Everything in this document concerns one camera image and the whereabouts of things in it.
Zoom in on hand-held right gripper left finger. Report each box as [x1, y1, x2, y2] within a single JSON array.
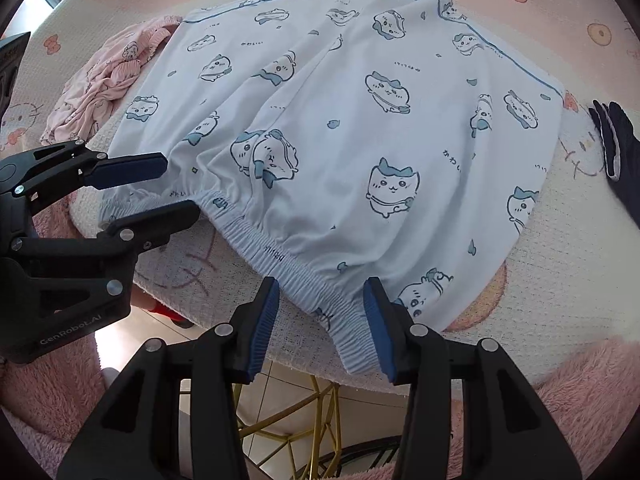
[[57, 276, 280, 480]]

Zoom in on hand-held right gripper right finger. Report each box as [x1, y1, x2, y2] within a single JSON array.
[[362, 276, 583, 480]]

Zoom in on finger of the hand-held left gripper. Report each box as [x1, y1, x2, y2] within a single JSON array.
[[15, 200, 201, 266], [0, 141, 168, 206]]

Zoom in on pale blue printed pajama pants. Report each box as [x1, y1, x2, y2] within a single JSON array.
[[97, 0, 567, 376]]

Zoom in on person's left forearm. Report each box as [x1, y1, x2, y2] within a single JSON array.
[[0, 330, 118, 463]]

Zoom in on red slipper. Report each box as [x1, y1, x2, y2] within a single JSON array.
[[149, 299, 197, 330]]

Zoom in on pink printed pajama pants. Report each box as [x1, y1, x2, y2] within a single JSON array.
[[40, 15, 184, 147]]

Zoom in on pink cat printed blanket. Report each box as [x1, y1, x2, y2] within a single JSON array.
[[0, 0, 640, 396]]

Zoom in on person's pink fluffy clothing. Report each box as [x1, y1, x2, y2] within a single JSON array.
[[445, 337, 640, 480]]

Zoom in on navy blue garment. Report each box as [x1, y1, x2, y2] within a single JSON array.
[[587, 100, 640, 184]]

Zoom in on gold wire table base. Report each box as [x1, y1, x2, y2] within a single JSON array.
[[234, 374, 401, 480]]

